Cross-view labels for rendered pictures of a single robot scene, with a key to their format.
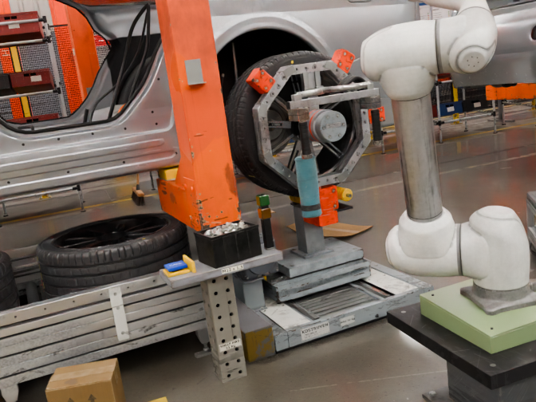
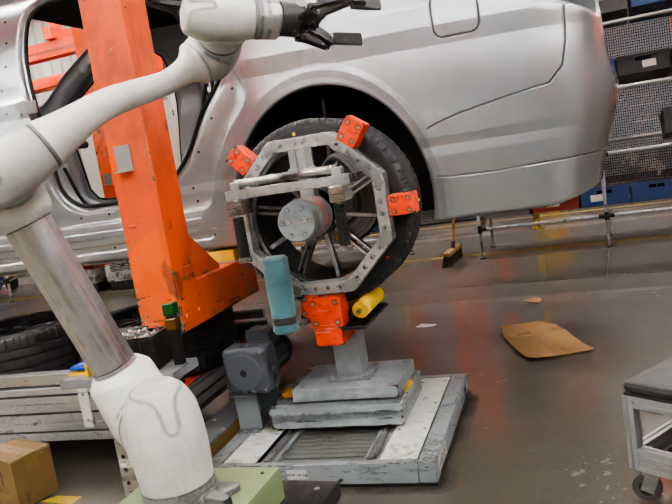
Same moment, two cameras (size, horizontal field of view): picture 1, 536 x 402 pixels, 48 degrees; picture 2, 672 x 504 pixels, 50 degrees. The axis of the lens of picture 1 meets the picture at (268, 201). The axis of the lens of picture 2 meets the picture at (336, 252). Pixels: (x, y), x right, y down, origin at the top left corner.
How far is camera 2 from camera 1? 2.07 m
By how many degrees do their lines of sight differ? 40
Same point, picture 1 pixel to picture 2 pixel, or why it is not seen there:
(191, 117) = (124, 208)
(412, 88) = not seen: outside the picture
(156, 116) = (197, 192)
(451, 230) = (119, 398)
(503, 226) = (129, 410)
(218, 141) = (153, 235)
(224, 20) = (264, 80)
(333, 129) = (296, 226)
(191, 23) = not seen: hidden behind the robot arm
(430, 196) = (82, 350)
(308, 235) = (337, 353)
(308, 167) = (268, 271)
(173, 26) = not seen: hidden behind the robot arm
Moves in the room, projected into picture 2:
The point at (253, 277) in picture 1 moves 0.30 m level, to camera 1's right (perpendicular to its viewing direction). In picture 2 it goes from (237, 392) to (297, 400)
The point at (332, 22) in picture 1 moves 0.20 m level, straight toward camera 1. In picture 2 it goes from (411, 68) to (373, 70)
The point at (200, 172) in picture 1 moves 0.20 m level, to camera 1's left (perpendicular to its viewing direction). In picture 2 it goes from (136, 268) to (103, 269)
